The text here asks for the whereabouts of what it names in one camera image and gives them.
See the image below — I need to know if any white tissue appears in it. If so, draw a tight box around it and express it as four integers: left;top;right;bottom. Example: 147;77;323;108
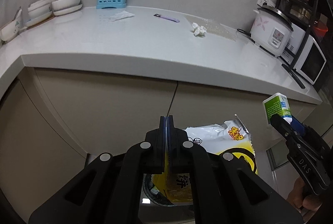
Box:
192;22;206;37

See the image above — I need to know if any blue patterned plate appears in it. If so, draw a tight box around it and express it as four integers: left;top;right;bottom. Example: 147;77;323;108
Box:
25;12;54;27

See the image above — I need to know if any clear plastic wrapper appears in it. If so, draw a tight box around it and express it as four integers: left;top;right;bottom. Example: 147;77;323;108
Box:
100;11;134;22

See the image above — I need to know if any white bowl with green mark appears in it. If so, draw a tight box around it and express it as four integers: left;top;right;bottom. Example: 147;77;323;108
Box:
0;19;21;42

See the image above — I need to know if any clear bubble wrap sheet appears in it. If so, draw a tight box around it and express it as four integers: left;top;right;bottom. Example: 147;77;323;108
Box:
186;16;237;41

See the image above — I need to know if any black metal kitchen rack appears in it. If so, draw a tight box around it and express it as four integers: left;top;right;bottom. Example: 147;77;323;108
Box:
276;0;333;89

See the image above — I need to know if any beige kitchen cabinet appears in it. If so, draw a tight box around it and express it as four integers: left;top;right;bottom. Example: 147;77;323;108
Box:
0;65;323;224

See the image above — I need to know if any large white bowl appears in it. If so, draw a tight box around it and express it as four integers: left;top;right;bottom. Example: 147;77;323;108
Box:
51;0;82;12

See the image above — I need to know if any small white bowl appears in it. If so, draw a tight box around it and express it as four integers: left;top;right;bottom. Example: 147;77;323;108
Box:
28;4;54;13
29;0;52;9
28;8;54;19

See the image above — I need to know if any metal spoon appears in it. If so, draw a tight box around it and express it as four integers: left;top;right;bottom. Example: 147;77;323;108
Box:
12;7;22;24

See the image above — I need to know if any white bottle with green label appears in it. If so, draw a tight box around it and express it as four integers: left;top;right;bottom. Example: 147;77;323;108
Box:
262;93;290;124

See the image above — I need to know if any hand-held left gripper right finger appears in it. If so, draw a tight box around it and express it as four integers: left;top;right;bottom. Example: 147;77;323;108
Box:
168;115;303;224

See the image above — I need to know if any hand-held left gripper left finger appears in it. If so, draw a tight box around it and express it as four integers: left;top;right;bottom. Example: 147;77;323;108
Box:
28;115;166;224

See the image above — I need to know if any yellow and white snack packet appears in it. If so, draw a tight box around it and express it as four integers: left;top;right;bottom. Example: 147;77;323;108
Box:
152;114;258;206

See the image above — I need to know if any steel cooking pot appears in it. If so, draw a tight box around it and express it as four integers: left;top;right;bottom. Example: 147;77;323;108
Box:
289;4;311;20

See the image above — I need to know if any red plastic basin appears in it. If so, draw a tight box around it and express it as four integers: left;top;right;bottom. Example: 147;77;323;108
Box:
313;24;328;35

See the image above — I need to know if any white plate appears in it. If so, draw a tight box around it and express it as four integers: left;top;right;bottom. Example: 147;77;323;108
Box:
53;4;83;16

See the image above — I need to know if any person's right hand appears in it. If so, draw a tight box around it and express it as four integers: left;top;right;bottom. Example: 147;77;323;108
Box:
287;178;323;211

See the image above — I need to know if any white rice cooker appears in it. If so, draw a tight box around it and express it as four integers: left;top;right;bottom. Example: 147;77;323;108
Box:
250;5;294;58

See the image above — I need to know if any white microwave oven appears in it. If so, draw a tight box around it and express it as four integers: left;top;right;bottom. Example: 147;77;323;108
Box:
282;22;327;85

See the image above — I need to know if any purple black small tool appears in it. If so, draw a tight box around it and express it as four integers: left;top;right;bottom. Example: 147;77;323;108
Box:
154;14;180;23

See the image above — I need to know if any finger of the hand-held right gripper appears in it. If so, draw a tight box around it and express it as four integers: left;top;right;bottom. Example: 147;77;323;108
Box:
270;115;299;148
290;116;313;136

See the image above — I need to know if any black mesh trash bin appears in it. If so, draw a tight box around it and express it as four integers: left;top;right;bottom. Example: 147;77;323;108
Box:
142;173;194;207

